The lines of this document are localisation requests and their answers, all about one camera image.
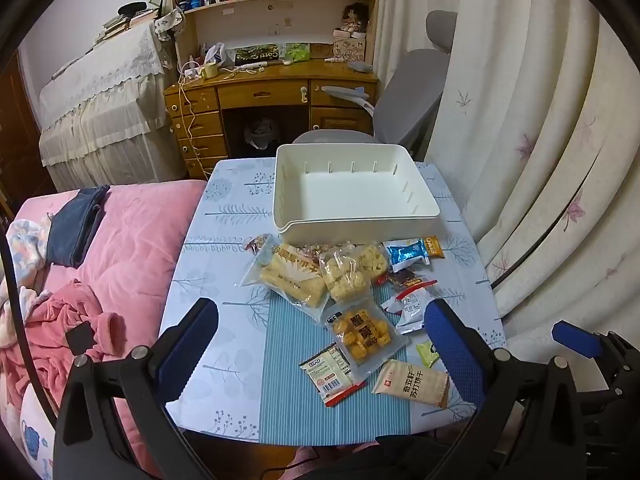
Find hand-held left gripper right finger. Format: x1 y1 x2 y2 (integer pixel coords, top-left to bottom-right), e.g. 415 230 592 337
422 299 596 480

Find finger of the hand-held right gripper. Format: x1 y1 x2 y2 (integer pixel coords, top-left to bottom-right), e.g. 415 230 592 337
551 320 640 397

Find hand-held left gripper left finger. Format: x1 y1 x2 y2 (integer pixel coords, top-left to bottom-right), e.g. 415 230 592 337
52 297 221 480

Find small green packet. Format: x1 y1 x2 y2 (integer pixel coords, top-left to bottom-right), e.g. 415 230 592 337
416 340 441 368

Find beige cracker packet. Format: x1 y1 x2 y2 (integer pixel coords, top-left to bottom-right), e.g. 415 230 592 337
371 358 450 409

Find white and silver snack packet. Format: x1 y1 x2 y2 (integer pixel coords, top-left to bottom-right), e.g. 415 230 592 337
381 287 438 336

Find brown and silver snack packet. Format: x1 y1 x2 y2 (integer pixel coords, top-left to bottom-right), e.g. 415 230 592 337
375 270 436 295

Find clear pack of yellow snacks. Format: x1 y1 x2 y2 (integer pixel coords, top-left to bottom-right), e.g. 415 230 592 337
325 297 411 378

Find blue and white snack packet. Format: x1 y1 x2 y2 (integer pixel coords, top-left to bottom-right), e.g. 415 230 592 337
384 237 432 273

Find clear bag of rice crackers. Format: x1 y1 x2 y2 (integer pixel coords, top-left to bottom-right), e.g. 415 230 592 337
241 234 333 321

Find white packet with red edge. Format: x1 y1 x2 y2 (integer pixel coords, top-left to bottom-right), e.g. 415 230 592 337
299 342 368 408

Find white plastic storage box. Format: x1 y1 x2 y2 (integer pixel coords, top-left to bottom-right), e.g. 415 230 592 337
271 143 441 248

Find pink quilt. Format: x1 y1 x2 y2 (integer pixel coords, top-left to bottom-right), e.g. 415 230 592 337
0 180 208 480

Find teal striped placemat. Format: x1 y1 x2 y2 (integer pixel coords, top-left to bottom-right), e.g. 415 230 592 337
257 280 416 448

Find pink fleece garment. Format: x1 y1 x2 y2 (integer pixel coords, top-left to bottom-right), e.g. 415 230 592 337
0 277 126 411

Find person's pink trouser leg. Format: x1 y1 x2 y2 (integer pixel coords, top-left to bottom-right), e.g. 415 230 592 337
292 442 381 480

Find dark blue folded jeans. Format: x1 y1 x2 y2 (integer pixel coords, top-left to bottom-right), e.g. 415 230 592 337
46 185 111 268

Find white printed bed sheet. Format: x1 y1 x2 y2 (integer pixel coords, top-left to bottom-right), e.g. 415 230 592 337
0 390 61 480

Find white floral blanket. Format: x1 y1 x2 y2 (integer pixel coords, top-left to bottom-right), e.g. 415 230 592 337
5 217 53 306

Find black trash bin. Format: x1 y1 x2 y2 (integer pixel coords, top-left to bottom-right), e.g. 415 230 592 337
243 117 279 153

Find cream floral curtain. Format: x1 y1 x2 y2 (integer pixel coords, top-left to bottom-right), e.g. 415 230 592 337
375 0 640 361

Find grey office chair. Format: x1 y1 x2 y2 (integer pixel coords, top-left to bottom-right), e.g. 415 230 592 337
291 10 458 161

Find wooden desk with drawers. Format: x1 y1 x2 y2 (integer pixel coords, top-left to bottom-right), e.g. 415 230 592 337
164 42 381 181

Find brown wooden wardrobe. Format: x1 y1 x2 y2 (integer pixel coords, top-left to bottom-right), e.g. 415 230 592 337
0 50 43 221

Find dark printed bag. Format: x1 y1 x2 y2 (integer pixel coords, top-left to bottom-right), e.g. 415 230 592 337
234 42 286 67

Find patterned cardboard box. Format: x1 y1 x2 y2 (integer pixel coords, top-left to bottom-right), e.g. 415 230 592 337
332 35 368 61

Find floral cloth bag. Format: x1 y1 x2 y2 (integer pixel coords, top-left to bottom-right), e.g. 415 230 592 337
152 7 187 41

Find stack of books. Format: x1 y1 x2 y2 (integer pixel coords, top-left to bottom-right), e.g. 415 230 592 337
95 2 161 43

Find doll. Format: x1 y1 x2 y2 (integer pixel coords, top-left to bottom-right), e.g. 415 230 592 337
334 2 371 41

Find wooden bookshelf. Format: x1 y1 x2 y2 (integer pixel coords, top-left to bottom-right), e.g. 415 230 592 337
167 0 383 68

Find black cable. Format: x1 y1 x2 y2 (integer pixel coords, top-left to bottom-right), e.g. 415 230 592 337
0 235 66 426

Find white power cable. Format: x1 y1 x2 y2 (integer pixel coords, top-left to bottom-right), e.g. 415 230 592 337
177 65 201 181

